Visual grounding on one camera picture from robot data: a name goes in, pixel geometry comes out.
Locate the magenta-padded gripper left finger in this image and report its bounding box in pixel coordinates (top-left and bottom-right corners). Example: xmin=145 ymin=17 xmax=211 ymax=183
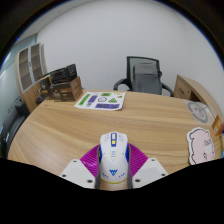
xmin=59 ymin=143 xmax=103 ymax=190

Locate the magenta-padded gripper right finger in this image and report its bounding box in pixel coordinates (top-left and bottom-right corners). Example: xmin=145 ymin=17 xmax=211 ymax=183
xmin=126 ymin=143 xmax=169 ymax=190

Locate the white computer mouse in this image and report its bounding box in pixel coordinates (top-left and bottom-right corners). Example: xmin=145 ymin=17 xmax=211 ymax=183
xmin=99 ymin=131 xmax=130 ymax=184

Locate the pink pig-shaped mouse pad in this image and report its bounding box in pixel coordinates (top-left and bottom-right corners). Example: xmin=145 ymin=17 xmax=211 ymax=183
xmin=186 ymin=126 xmax=217 ymax=166

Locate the black leather chair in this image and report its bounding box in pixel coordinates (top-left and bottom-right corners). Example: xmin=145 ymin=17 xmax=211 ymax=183
xmin=0 ymin=99 xmax=29 ymax=158

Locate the large brown cardboard box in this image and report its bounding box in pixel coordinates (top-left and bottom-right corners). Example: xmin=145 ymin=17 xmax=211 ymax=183
xmin=49 ymin=76 xmax=84 ymax=102

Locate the dark brown printed box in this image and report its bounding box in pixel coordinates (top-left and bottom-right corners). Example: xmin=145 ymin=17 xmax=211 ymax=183
xmin=38 ymin=75 xmax=53 ymax=100

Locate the grey bag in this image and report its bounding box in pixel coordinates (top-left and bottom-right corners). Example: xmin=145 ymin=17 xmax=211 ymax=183
xmin=131 ymin=63 xmax=163 ymax=95

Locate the wooden side desk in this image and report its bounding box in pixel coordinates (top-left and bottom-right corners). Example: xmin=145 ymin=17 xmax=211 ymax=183
xmin=173 ymin=74 xmax=224 ymax=118

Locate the black box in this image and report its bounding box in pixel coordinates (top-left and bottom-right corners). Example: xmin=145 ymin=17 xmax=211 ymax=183
xmin=49 ymin=63 xmax=78 ymax=85

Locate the black mesh office chair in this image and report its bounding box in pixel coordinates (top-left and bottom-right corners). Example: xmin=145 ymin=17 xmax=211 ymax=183
xmin=113 ymin=55 xmax=175 ymax=98

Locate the wooden shelf cabinet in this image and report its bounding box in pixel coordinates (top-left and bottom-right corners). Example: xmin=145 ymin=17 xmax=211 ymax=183
xmin=14 ymin=42 xmax=48 ymax=113

